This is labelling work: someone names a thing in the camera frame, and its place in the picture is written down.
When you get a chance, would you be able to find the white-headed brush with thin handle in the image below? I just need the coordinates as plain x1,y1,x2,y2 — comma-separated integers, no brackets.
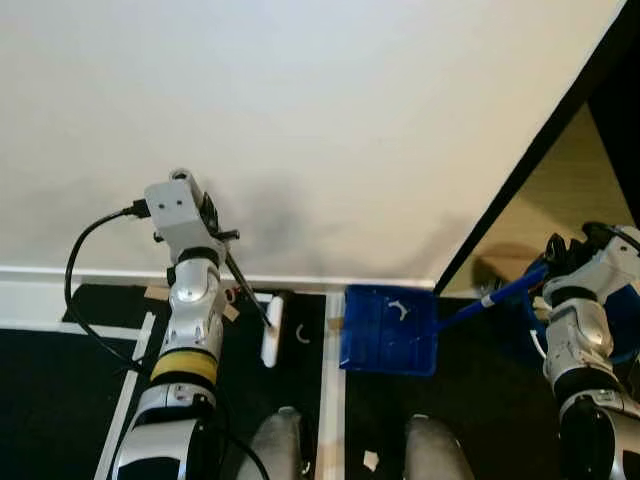
168,167,288,369

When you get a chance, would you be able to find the blue long-handled dustpan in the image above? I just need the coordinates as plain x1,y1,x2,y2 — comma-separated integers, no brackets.
338,265,551,377

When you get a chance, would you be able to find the black floor mat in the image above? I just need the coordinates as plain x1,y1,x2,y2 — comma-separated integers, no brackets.
0,283,566,480

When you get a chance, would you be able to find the white floor tape strip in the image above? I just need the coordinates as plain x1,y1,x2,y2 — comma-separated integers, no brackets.
318,292,347,480
95,312,156,480

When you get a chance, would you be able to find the blue round waste bucket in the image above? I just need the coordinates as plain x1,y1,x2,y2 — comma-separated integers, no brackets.
520,283,640,366

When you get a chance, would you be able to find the black door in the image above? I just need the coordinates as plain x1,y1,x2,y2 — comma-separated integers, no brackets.
590,50,640,231

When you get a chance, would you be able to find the grey left robot leg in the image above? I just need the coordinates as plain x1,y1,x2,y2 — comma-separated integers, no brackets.
245,407,306,480

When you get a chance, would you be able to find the grey robot leg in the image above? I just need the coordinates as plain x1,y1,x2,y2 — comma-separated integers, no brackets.
403,415,476,480
245,407,306,480

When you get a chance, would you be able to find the grey right robot leg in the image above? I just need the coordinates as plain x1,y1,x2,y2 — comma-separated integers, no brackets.
403,415,476,480

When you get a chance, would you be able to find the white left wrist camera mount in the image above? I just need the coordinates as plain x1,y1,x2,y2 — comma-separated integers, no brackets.
143,178,216,263

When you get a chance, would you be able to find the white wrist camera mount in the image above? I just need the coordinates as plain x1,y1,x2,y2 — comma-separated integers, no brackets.
143,178,216,263
570,235,640,301

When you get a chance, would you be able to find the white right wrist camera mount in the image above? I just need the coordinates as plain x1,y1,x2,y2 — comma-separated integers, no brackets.
570,235,640,301

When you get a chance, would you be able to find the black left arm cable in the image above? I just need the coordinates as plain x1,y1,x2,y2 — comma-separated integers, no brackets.
63,203,153,376

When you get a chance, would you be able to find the black door frame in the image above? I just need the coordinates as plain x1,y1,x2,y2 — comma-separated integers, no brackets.
432,0,640,296

